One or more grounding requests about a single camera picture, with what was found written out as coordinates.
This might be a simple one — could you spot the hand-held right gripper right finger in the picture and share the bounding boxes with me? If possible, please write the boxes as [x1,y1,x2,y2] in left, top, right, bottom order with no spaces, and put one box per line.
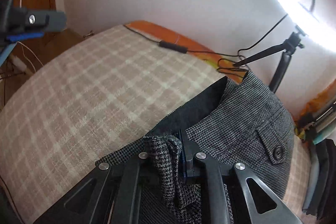
[179,129,303,224]

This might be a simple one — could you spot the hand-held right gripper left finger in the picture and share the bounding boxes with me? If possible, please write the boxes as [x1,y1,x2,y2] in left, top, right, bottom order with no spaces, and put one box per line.
[33,151,150,224]

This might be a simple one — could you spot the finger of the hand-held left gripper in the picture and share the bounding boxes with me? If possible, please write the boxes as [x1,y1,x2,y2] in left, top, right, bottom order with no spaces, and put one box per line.
[0,0,68,43]

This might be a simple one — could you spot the grey houndstooth pants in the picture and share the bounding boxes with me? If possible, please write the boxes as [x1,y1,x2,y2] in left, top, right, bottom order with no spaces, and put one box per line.
[94,70,296,224]

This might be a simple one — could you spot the wooden nightstand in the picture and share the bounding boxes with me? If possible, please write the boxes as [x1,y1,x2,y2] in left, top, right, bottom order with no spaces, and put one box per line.
[16,27,88,72]

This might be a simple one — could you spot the beige checked blanket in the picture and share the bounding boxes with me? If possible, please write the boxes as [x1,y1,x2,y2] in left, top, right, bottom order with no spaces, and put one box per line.
[0,24,312,224]

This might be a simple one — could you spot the orange bed sheet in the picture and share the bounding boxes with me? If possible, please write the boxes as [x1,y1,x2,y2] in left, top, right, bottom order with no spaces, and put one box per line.
[125,20,250,83]

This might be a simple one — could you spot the stack of books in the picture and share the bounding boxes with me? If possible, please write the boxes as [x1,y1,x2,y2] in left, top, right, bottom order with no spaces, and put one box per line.
[294,99,336,146]

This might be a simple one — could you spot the pile of dark folded clothes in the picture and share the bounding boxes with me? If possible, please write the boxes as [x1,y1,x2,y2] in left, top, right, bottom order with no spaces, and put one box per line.
[301,138,336,221]

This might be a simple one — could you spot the black tripod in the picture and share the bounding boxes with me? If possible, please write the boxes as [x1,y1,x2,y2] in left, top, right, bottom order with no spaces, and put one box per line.
[233,25,307,94]

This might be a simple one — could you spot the orange plastic bag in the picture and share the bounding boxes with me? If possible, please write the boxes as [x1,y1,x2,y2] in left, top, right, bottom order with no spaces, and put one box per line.
[299,81,336,122]

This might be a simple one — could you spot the black cable with inline switch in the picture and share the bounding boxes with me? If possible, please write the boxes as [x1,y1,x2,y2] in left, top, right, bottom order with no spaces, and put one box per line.
[123,13,290,75]

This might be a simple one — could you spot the white ring light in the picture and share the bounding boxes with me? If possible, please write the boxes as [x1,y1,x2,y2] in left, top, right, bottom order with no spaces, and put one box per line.
[259,0,336,54]

